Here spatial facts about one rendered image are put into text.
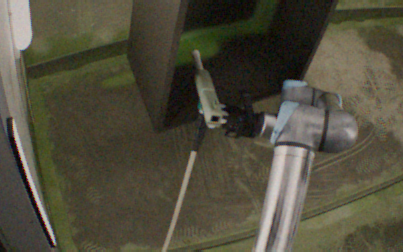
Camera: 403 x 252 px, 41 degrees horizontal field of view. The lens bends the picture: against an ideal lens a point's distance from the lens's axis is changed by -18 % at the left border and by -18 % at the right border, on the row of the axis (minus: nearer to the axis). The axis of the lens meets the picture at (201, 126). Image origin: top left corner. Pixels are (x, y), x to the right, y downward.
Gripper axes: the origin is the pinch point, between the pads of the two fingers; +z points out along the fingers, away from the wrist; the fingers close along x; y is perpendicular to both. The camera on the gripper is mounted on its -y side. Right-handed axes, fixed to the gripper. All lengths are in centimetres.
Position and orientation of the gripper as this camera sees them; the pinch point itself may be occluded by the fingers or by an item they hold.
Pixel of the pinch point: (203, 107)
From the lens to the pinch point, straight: 214.0
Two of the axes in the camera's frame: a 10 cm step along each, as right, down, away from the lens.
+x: -1.4, -5.3, 8.4
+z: -9.5, -1.7, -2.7
